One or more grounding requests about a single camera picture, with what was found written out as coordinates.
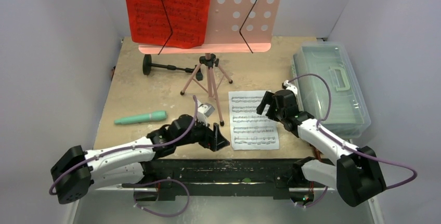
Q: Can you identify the clear plastic storage box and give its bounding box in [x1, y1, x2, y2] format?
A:
[293, 42, 371, 140]

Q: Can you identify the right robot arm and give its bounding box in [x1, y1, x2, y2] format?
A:
[256, 89, 387, 207]

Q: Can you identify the white sheet music page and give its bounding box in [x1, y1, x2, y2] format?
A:
[228, 90, 280, 150]

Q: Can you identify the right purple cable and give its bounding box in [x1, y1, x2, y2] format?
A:
[286, 73, 418, 209]

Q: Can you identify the red sheet music page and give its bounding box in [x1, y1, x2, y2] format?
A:
[126, 0, 211, 49]

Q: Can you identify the teal toy microphone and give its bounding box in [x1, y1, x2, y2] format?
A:
[114, 111, 167, 125]

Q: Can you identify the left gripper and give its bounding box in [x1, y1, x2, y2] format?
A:
[175, 114, 228, 150]

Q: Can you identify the black microphone desk stand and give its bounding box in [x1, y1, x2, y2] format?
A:
[142, 54, 197, 76]

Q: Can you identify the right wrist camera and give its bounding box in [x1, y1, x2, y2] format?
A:
[282, 80, 298, 96]

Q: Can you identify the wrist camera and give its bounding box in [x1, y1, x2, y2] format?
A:
[282, 80, 298, 96]
[197, 101, 215, 126]

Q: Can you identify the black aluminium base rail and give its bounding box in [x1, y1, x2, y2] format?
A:
[70, 159, 376, 203]

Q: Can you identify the pink music stand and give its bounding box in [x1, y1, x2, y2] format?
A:
[137, 0, 280, 109]

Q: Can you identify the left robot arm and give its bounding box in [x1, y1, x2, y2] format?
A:
[49, 114, 230, 204]

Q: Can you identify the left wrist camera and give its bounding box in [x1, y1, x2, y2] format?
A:
[197, 101, 215, 126]

